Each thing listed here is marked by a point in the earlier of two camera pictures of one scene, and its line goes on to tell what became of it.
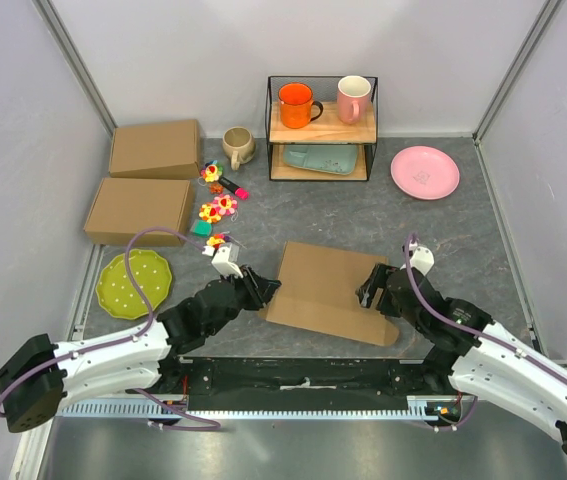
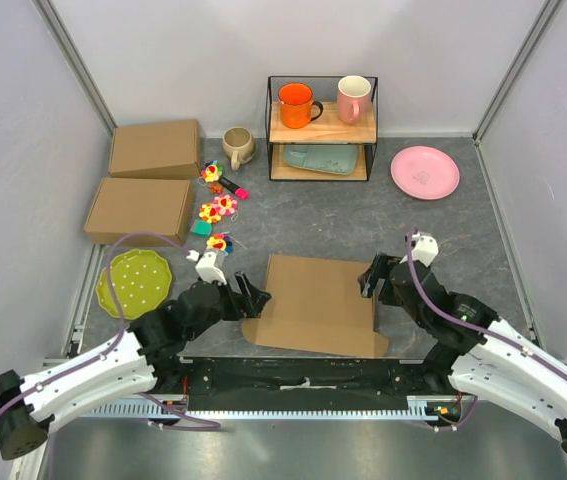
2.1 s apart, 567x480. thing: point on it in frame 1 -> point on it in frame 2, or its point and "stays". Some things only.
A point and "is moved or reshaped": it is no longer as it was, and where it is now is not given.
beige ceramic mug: [239, 143] stays
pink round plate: [425, 172] stays
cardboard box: [318, 288] is moved or reshaped
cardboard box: [156, 150] stays
